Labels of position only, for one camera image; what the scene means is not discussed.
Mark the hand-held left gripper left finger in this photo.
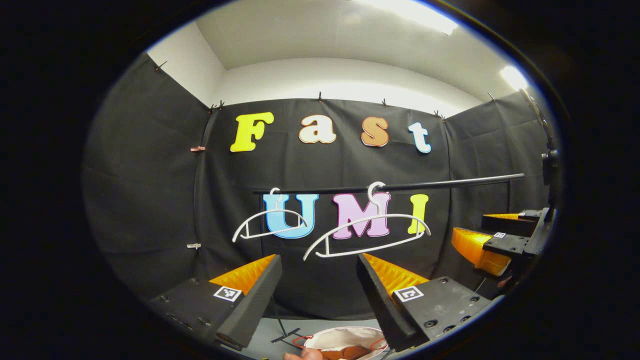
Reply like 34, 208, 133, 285
147, 253, 284, 352

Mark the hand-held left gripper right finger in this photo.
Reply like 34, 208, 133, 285
356, 252, 493, 353

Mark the white laundry hamper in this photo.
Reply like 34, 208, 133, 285
292, 326, 390, 360

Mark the orange corduroy shirt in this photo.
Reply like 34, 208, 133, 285
320, 345, 373, 360

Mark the white plastic hanger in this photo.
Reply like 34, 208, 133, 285
232, 187, 309, 244
303, 181, 432, 262

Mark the black clothes rack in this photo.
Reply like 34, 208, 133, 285
252, 173, 526, 347

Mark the small ceiling light panel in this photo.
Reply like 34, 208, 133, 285
500, 65, 530, 92

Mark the row of black clips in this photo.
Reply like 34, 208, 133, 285
154, 60, 497, 123

